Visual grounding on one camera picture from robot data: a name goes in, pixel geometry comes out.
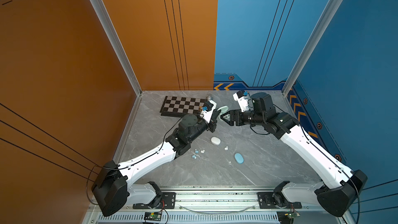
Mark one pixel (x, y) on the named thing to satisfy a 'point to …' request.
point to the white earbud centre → (226, 148)
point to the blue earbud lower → (194, 156)
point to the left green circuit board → (153, 216)
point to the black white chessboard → (176, 106)
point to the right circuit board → (286, 217)
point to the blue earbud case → (239, 158)
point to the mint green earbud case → (224, 109)
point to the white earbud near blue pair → (202, 151)
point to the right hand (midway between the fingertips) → (224, 116)
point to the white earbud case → (215, 140)
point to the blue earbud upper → (196, 151)
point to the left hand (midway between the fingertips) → (219, 108)
